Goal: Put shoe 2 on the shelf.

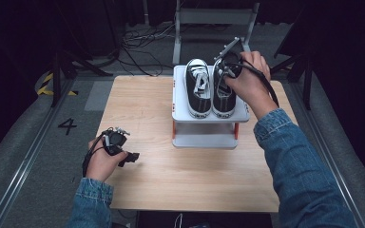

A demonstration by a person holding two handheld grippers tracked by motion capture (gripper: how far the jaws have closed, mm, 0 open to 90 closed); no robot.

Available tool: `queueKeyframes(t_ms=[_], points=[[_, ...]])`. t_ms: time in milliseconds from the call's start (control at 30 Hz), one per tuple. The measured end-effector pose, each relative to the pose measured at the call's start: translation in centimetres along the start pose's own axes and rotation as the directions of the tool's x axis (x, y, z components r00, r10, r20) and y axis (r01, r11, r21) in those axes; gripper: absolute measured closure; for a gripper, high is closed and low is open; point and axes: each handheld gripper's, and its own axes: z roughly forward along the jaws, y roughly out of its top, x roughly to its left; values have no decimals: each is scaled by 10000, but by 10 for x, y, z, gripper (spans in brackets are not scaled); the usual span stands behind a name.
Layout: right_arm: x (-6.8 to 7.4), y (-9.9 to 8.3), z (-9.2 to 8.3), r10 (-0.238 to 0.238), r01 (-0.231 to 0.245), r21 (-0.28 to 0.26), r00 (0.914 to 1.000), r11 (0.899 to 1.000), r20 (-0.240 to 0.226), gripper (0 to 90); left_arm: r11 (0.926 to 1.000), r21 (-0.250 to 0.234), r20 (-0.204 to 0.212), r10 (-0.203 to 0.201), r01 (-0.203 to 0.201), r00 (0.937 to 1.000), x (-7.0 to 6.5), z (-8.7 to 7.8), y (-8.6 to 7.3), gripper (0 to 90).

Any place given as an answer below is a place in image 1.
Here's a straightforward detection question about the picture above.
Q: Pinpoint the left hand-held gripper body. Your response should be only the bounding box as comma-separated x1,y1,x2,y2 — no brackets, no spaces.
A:
102,125,131,157

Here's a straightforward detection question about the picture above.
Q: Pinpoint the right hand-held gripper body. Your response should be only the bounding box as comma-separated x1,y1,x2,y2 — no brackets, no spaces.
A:
213,36,245,79

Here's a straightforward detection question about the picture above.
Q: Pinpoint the person's left hand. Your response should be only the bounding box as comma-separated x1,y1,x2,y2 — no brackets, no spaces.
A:
85,137,129,183

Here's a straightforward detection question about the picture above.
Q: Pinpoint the person's right hand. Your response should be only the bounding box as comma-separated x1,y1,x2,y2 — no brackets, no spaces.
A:
223,50,280,121

